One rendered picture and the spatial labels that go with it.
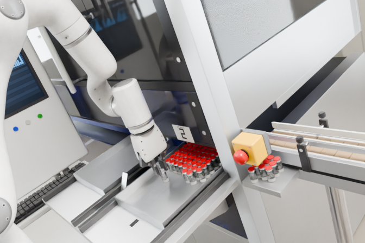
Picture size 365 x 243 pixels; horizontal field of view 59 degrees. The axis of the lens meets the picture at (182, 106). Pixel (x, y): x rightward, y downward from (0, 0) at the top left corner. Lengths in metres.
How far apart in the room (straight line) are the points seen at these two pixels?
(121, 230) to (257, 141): 0.48
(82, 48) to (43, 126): 0.89
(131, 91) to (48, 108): 0.81
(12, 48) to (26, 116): 0.98
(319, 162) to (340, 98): 0.63
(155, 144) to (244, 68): 0.37
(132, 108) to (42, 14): 0.35
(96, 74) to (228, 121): 0.39
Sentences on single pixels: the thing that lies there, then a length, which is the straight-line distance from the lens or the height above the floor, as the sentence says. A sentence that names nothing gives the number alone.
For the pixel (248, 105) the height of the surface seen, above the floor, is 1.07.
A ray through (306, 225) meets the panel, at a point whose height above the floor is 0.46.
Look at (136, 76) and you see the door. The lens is 1.15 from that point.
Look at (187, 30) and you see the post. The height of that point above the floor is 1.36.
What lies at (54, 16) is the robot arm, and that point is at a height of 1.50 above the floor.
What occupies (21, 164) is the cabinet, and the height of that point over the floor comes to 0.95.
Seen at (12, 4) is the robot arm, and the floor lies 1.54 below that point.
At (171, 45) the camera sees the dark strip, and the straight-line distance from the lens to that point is 0.92.
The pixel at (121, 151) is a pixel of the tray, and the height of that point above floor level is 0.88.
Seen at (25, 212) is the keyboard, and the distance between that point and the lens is 1.58.
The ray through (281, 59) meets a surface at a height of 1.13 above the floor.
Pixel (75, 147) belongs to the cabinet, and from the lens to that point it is 1.79.
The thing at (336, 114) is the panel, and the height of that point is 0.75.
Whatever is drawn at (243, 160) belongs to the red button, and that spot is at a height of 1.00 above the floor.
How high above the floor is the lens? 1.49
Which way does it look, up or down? 21 degrees down
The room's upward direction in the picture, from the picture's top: 21 degrees counter-clockwise
